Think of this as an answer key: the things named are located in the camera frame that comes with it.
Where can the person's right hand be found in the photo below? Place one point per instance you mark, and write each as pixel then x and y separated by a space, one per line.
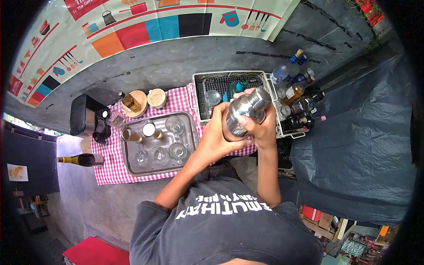
pixel 267 129

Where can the person's left hand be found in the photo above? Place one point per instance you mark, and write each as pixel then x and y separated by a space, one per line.
pixel 210 135

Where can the person's right thumb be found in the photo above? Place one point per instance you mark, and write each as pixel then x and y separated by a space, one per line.
pixel 250 123

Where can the person's left fingers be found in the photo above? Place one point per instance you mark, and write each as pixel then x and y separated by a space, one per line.
pixel 240 143

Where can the person's left thumb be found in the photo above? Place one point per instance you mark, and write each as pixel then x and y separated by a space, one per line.
pixel 221 111

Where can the person's right fingers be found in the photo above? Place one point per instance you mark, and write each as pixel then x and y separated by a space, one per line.
pixel 244 93

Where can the steel cocktail shaker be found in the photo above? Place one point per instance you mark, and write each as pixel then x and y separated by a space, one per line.
pixel 243 111

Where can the teal glass bottle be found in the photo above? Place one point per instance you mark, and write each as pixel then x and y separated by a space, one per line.
pixel 236 88

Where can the clear glass tumbler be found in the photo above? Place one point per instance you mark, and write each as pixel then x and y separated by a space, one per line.
pixel 212 98

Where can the clear stemmed glass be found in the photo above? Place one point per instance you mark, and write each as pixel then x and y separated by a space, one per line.
pixel 178 151
pixel 174 125
pixel 140 157
pixel 158 155

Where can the group of liquor bottles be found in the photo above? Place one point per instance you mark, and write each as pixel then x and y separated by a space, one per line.
pixel 298 104

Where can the small blue corked bottle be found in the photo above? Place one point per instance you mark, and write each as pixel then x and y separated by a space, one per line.
pixel 295 57

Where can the jar with wooden lid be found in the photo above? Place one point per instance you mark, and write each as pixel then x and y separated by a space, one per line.
pixel 156 98

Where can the rectangular metal tray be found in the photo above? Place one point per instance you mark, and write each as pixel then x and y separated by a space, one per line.
pixel 165 167

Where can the round wooden board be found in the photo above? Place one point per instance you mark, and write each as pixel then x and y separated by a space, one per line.
pixel 140 99

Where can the person's body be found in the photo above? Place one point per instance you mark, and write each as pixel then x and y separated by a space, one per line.
pixel 228 232

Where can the brown glass bottle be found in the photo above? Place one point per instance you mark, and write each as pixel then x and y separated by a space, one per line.
pixel 130 101

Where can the amber drinking glass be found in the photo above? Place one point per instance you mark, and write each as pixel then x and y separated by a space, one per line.
pixel 127 134

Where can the clear square glass bottle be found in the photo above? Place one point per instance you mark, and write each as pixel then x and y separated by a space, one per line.
pixel 116 120

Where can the dark plastic tarpaulin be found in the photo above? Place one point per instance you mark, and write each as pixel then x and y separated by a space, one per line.
pixel 357 142

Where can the wooden crates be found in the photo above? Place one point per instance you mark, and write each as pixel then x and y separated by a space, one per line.
pixel 319 222

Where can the kitchen print banner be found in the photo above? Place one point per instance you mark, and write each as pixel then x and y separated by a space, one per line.
pixel 132 36

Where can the red checkered cloth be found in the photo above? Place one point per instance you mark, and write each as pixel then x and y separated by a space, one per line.
pixel 111 165

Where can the black coffee machine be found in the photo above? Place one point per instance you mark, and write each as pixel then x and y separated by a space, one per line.
pixel 84 116

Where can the dark champagne bottle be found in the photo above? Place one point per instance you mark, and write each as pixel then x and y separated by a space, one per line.
pixel 82 160

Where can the red mat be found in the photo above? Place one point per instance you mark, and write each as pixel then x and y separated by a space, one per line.
pixel 96 252

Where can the black board with yellow picture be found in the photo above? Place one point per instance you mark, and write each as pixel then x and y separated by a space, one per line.
pixel 29 155

